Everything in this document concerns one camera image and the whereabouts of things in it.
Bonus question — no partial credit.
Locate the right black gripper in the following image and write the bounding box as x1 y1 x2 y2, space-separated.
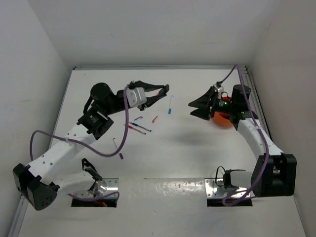
188 86 235 120

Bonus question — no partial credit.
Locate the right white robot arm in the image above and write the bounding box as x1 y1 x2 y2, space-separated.
188 84 297 198

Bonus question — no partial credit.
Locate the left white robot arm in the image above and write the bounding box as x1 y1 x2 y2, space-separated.
13 81 169 211

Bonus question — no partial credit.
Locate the orange divided container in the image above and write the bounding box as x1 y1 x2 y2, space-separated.
213 113 233 128

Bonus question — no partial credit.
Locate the blue capped white pen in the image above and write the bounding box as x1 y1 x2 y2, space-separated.
168 95 174 115

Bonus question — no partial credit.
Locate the blue ballpoint pen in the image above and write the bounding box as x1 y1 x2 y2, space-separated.
129 122 152 132

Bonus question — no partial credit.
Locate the red ballpoint pen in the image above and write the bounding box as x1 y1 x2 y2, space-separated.
128 125 146 135

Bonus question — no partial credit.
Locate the purple capped white pen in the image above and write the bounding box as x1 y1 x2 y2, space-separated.
113 138 124 159

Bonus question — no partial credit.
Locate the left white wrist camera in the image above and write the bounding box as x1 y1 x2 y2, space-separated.
126 87 147 108

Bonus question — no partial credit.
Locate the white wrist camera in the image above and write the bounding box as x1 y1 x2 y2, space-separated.
213 81 224 94
126 87 147 108

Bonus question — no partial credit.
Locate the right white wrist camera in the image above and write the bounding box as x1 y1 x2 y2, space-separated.
213 81 224 94

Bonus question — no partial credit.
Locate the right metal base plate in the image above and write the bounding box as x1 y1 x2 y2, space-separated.
204 178 247 199

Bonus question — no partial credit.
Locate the metal base plate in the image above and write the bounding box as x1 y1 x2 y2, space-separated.
204 178 247 199
73 178 119 199

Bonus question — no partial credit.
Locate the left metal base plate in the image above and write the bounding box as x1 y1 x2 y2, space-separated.
73 178 119 199

